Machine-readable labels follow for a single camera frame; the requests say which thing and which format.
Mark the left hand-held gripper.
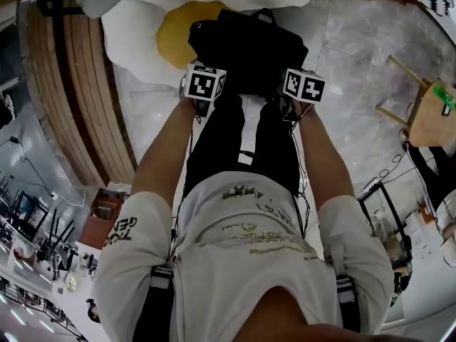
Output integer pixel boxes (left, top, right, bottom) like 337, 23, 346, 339
180, 62, 228, 118

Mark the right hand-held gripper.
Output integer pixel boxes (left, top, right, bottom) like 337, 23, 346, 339
279, 68, 327, 121

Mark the black backpack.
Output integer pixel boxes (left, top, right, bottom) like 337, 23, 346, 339
187, 7, 310, 98

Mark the white daisy-shaped plush cushion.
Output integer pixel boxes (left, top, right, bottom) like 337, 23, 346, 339
72, 0, 310, 85

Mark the person's left forearm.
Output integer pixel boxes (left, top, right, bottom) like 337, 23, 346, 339
130, 96, 201, 210

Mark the person's right forearm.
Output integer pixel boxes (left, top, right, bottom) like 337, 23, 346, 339
294, 103, 358, 210

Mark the wooden slatted platform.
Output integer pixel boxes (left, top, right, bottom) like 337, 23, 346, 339
16, 0, 139, 189

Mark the round wooden stool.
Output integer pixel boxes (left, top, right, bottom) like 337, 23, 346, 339
375, 54, 456, 149

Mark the green toy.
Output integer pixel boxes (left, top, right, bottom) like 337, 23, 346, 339
432, 85, 456, 109

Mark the brown wooden box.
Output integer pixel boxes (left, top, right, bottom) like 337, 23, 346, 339
78, 187, 130, 249

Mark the person's white t-shirt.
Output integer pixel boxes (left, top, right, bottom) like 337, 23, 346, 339
93, 170, 395, 342

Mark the person's chin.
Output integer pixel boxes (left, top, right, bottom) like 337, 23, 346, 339
227, 284, 422, 342

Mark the black metal frame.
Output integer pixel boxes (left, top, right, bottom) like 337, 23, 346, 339
357, 182, 413, 264

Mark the black right harness strap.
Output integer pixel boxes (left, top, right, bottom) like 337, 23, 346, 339
334, 274, 363, 334

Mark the black harness strap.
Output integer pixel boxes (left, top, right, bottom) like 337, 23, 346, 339
334, 274, 363, 334
141, 265, 176, 342

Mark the black left harness strap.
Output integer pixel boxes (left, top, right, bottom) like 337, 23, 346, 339
141, 265, 176, 342

